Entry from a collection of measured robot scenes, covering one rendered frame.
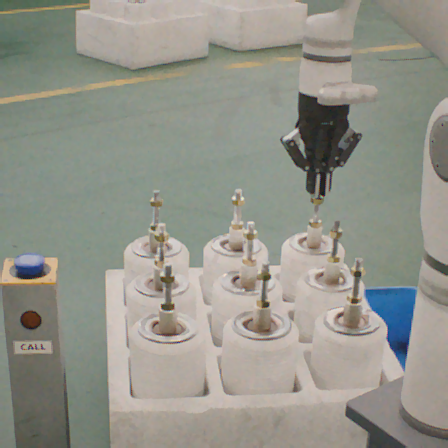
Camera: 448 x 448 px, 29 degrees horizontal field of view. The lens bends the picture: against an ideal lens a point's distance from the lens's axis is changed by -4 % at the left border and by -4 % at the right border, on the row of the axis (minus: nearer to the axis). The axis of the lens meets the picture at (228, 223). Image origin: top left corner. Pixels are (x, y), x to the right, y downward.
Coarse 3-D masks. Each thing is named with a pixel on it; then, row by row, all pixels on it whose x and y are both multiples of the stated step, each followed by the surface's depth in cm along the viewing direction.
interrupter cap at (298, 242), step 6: (300, 234) 138; (306, 234) 138; (324, 234) 138; (294, 240) 136; (300, 240) 136; (306, 240) 137; (324, 240) 136; (330, 240) 136; (294, 246) 134; (300, 246) 134; (306, 246) 135; (324, 246) 135; (330, 246) 134; (300, 252) 132; (306, 252) 132; (312, 252) 132; (318, 252) 132; (324, 252) 132; (330, 252) 132
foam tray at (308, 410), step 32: (128, 352) 118; (384, 352) 120; (128, 384) 111; (128, 416) 106; (160, 416) 107; (192, 416) 107; (224, 416) 108; (256, 416) 109; (288, 416) 109; (320, 416) 110
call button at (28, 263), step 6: (18, 258) 109; (24, 258) 109; (30, 258) 109; (36, 258) 109; (42, 258) 110; (18, 264) 108; (24, 264) 108; (30, 264) 108; (36, 264) 108; (42, 264) 109; (18, 270) 108; (24, 270) 108; (30, 270) 108; (36, 270) 108
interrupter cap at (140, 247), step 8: (136, 240) 133; (144, 240) 134; (168, 240) 134; (176, 240) 134; (136, 248) 131; (144, 248) 132; (168, 248) 132; (176, 248) 132; (144, 256) 129; (152, 256) 129; (168, 256) 129
